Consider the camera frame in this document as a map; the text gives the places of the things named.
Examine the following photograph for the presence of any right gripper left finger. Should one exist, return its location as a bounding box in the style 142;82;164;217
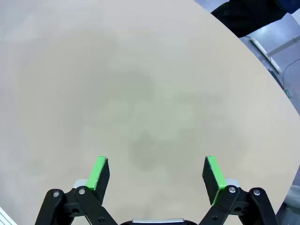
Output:
34;155;120;225

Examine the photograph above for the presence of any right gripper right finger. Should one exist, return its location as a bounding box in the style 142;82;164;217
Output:
198;155;280;225

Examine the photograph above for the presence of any person in navy jacket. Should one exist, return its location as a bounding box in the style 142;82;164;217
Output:
210;0;300;38

